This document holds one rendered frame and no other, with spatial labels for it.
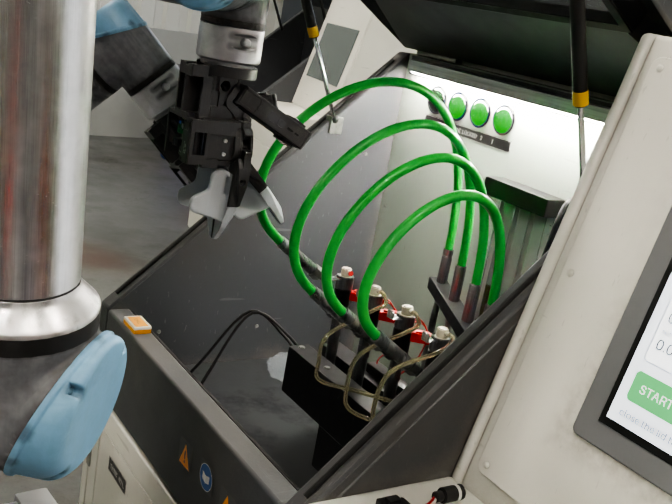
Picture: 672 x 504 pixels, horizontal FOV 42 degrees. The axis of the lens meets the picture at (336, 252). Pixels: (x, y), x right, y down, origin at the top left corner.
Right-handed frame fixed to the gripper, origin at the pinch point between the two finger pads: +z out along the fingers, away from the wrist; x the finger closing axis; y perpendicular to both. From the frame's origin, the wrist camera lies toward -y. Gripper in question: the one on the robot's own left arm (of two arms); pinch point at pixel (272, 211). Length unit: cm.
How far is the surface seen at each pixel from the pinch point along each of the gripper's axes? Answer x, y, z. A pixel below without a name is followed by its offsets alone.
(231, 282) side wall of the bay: -38.0, 6.3, 14.6
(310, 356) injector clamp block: -8.9, 7.4, 24.1
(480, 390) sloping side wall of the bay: 26.9, -1.5, 27.9
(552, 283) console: 31.8, -15.3, 21.3
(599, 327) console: 40.1, -13.3, 24.7
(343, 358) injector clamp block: -8.4, 3.5, 28.0
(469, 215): 1.7, -23.9, 20.0
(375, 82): 1.3, -23.5, -5.3
